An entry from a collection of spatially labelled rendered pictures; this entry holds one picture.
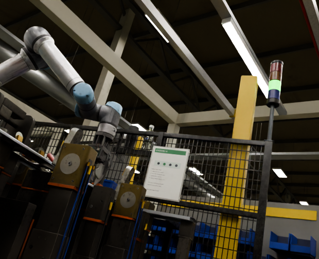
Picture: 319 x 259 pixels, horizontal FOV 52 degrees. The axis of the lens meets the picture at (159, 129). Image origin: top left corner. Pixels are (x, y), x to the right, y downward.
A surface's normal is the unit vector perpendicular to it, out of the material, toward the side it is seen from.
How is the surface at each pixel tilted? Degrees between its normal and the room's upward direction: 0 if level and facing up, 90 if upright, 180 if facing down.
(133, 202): 90
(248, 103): 90
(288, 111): 90
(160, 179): 90
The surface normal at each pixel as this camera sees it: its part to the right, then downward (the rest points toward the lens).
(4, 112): 0.93, 0.08
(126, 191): -0.29, -0.44
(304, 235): -0.54, -0.45
